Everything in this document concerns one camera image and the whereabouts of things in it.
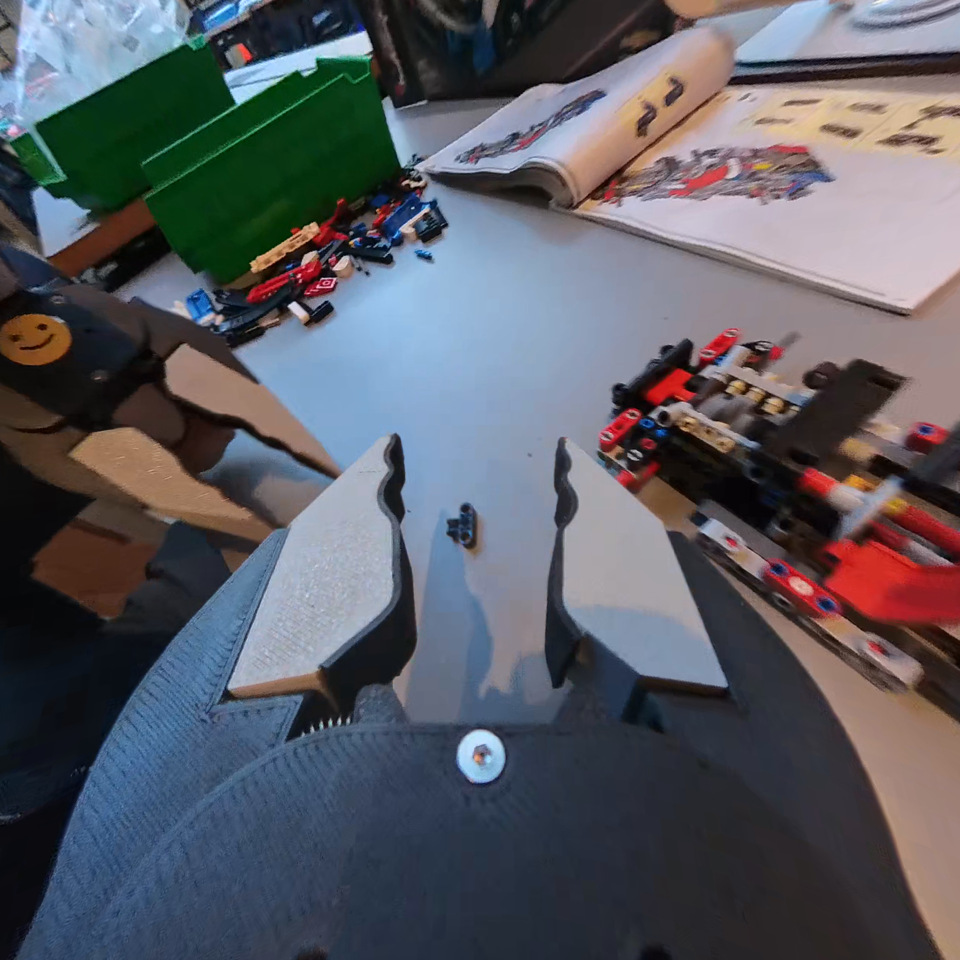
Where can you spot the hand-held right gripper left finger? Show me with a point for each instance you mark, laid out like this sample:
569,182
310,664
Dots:
330,592

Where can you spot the building instruction booklet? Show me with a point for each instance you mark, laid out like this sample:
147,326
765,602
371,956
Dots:
787,225

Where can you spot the pile of loose bricks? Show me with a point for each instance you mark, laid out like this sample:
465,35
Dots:
322,262

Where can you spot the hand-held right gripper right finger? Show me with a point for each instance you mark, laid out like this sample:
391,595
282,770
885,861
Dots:
630,600

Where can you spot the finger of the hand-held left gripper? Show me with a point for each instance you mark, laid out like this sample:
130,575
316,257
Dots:
240,397
142,465

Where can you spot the toy car set box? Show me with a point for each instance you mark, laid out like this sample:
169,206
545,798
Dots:
525,52

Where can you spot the brick car chassis model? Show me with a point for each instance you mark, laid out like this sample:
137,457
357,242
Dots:
787,450

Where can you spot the white topped table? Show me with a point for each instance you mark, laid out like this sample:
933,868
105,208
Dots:
262,79

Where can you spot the black angled connector piece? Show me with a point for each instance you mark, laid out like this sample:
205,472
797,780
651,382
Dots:
465,525

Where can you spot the clear plastic bag heap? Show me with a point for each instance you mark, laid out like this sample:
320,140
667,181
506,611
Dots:
82,52

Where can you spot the green storage bin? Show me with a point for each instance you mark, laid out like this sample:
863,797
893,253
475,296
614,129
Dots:
285,165
120,135

